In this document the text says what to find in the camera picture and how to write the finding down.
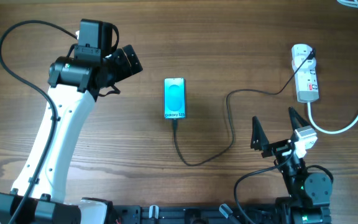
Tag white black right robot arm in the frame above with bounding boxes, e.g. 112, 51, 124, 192
250, 107, 334, 223

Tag blue Galaxy smartphone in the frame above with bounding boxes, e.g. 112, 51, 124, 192
163, 78, 186, 119

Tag white power strip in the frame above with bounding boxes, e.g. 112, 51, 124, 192
291, 44, 319, 103

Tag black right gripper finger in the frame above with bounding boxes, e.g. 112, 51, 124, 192
288, 107, 310, 130
250, 116, 269, 150

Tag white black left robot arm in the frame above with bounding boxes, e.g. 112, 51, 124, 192
0, 19, 142, 223

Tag black USB charging cable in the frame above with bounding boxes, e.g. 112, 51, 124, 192
172, 49, 317, 167

